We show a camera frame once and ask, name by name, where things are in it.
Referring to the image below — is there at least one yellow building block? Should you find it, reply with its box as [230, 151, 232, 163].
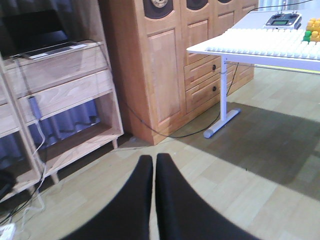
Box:
[306, 18, 320, 42]

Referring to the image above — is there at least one green building block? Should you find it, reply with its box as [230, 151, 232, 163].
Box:
[303, 30, 312, 42]

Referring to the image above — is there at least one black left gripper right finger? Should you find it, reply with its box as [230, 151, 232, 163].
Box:
[155, 153, 256, 240]

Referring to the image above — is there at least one light wooden shelf unit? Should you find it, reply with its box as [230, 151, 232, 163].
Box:
[0, 39, 124, 199]

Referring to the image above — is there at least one brown wooden wardrobe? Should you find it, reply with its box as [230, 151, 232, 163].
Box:
[99, 0, 259, 145]

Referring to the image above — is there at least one white desk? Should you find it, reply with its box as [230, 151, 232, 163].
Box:
[186, 8, 320, 139]

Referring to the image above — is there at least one white studded baseplate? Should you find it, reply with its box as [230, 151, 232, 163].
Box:
[205, 28, 320, 60]

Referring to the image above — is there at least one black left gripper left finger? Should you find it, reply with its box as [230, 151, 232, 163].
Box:
[63, 155, 153, 240]

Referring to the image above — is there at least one black cable on floor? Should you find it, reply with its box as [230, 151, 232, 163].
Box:
[123, 62, 240, 139]

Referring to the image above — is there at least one grey remote controller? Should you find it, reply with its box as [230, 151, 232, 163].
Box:
[263, 12, 302, 30]

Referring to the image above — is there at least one grey laptop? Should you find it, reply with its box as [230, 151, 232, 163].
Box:
[2, 9, 87, 60]

